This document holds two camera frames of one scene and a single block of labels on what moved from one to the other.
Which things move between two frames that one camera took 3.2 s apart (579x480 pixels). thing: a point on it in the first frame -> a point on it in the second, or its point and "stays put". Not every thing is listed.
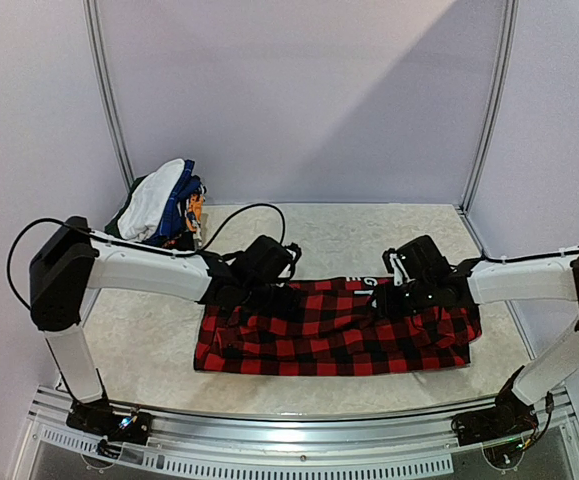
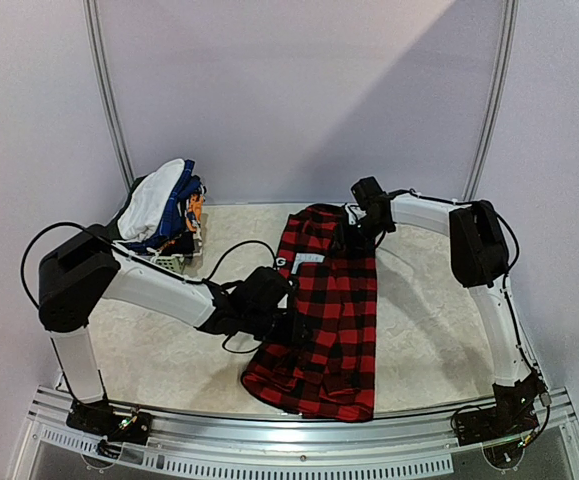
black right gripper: (389, 304) -> (351, 232)
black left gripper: (285, 306) -> (293, 333)
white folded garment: (137, 221) stays put
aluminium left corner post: (107, 95) stays put
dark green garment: (112, 226) stays put
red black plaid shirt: (330, 328) -> (331, 372)
